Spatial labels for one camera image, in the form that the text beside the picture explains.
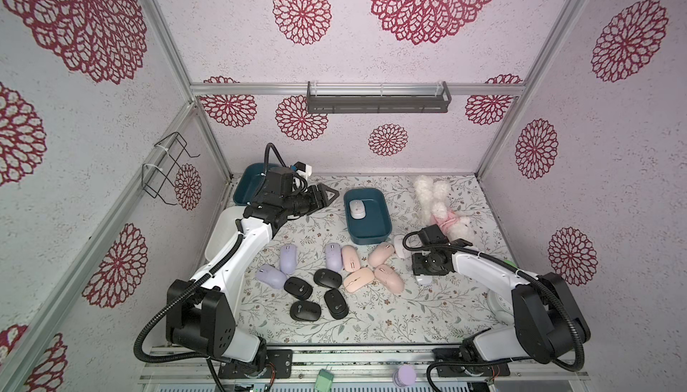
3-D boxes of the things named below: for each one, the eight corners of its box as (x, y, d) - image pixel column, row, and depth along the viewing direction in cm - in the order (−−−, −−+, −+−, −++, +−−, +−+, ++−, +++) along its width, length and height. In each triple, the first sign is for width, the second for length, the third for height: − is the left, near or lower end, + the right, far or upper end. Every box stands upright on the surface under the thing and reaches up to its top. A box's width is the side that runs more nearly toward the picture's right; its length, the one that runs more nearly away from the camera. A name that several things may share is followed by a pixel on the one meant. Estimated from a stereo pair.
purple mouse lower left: (254, 277, 92) (253, 274, 90) (264, 265, 95) (262, 261, 93) (280, 291, 89) (279, 288, 87) (289, 277, 92) (288, 274, 90)
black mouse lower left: (290, 320, 83) (289, 318, 81) (292, 303, 87) (291, 301, 85) (320, 320, 83) (319, 318, 81) (321, 303, 87) (320, 301, 85)
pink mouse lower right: (396, 298, 88) (398, 294, 85) (370, 274, 93) (371, 270, 91) (406, 286, 90) (408, 283, 88) (381, 264, 95) (382, 260, 93)
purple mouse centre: (324, 270, 94) (324, 267, 92) (325, 246, 100) (325, 242, 98) (342, 270, 94) (342, 267, 92) (342, 246, 100) (342, 242, 98)
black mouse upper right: (313, 281, 91) (312, 278, 89) (318, 269, 94) (318, 265, 92) (338, 290, 89) (338, 287, 87) (343, 277, 92) (343, 273, 90)
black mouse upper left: (282, 291, 89) (281, 288, 87) (290, 277, 92) (289, 274, 90) (307, 303, 87) (306, 300, 84) (315, 288, 90) (314, 285, 88)
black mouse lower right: (335, 323, 83) (335, 321, 81) (321, 296, 88) (321, 293, 86) (351, 314, 84) (351, 311, 82) (336, 288, 90) (336, 285, 88)
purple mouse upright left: (277, 274, 93) (276, 271, 91) (282, 246, 100) (281, 243, 98) (295, 274, 93) (294, 271, 91) (298, 246, 100) (298, 243, 98)
